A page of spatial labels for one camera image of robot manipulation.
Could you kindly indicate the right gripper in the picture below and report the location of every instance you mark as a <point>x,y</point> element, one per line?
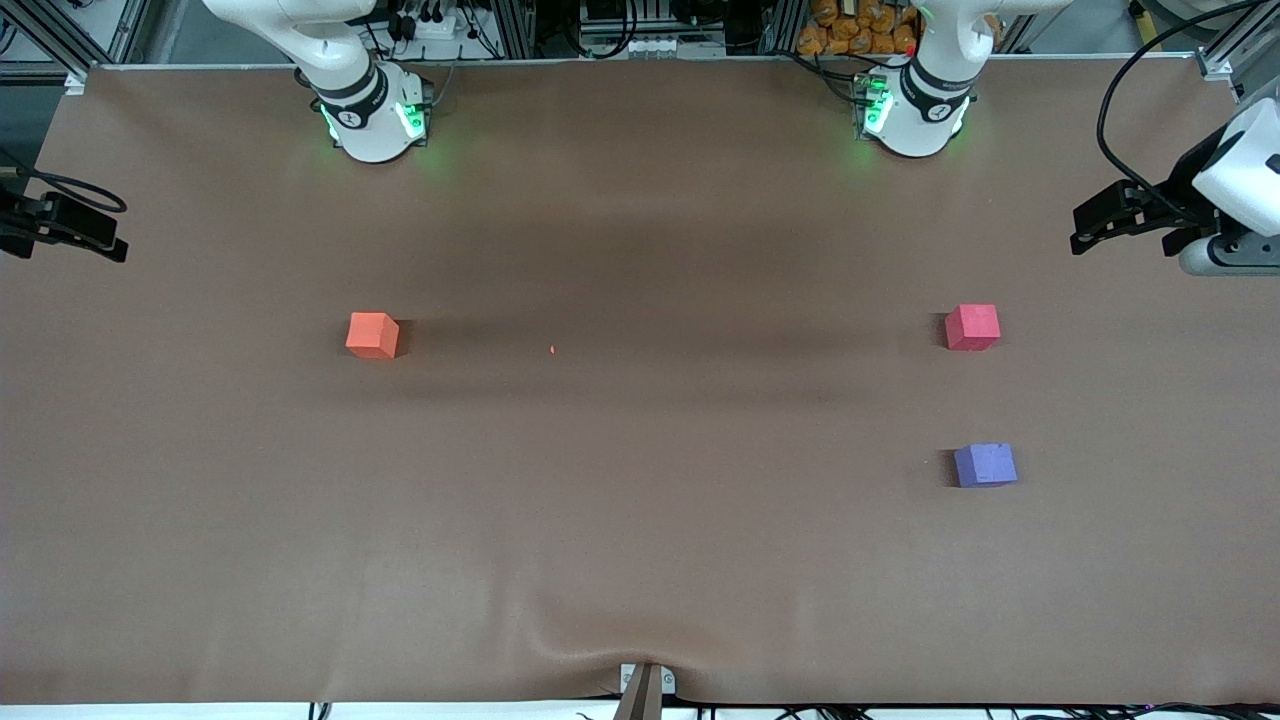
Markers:
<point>14,222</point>

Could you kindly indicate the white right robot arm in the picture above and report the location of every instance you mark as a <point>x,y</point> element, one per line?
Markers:
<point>350,90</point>

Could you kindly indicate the red foam block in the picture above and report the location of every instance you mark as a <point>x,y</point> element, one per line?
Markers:
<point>972,327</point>

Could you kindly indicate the metal table edge bracket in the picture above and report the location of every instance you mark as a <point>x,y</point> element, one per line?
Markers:
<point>645,690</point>

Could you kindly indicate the white power strip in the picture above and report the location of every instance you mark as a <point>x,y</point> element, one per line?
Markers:
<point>430,25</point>

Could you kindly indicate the orange packets pile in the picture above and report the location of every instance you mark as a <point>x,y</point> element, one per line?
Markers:
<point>860,30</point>

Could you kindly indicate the orange foam block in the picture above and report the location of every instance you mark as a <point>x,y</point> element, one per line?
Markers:
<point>372,335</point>

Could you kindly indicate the white connector strip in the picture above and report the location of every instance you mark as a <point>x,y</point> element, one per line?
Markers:
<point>655,46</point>

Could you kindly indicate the purple foam block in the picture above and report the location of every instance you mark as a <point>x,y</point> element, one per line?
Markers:
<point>985,466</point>

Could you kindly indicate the brown table cover sheet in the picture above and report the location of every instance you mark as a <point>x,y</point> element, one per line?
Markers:
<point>640,550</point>

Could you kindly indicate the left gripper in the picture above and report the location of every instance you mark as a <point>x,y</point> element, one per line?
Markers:
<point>1176,195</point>

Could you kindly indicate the aluminium frame post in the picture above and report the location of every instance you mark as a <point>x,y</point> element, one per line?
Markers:
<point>1235,45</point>
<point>50,35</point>

